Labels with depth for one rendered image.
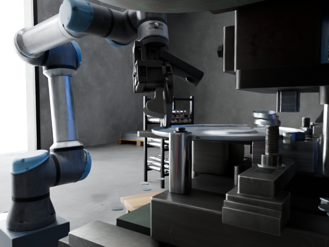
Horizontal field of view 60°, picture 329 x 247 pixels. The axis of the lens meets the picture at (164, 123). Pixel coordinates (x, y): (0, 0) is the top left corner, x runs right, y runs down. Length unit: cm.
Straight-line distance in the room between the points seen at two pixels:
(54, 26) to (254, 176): 65
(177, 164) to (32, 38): 65
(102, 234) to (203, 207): 17
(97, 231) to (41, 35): 59
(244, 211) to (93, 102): 611
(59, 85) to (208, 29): 722
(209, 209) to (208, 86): 754
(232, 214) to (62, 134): 83
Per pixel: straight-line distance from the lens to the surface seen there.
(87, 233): 47
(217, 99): 776
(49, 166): 102
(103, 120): 658
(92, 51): 647
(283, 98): 53
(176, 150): 41
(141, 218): 50
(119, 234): 46
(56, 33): 83
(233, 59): 53
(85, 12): 72
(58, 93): 108
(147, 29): 71
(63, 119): 107
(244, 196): 33
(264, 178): 33
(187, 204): 39
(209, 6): 28
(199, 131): 55
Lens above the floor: 83
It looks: 3 degrees down
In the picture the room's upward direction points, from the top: straight up
